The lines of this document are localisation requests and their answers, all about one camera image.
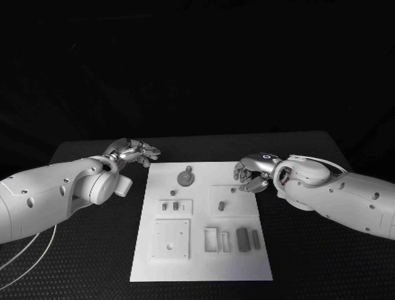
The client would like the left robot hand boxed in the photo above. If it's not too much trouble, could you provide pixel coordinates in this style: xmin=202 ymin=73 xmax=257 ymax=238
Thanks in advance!
xmin=102 ymin=137 xmax=164 ymax=168

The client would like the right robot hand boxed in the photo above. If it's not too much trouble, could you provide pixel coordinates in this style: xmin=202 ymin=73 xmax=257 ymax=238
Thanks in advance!
xmin=233 ymin=152 xmax=283 ymax=193

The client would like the grey gear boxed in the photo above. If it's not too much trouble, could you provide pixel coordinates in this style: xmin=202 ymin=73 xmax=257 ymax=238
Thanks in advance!
xmin=178 ymin=170 xmax=197 ymax=188

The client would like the white cable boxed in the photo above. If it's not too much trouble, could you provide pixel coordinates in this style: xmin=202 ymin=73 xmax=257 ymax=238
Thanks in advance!
xmin=0 ymin=231 xmax=43 ymax=282
xmin=0 ymin=223 xmax=60 ymax=299
xmin=322 ymin=161 xmax=346 ymax=176
xmin=292 ymin=154 xmax=351 ymax=174

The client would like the thick grey cylinder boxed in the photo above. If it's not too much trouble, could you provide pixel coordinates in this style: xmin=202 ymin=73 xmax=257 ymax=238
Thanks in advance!
xmin=236 ymin=227 xmax=253 ymax=253

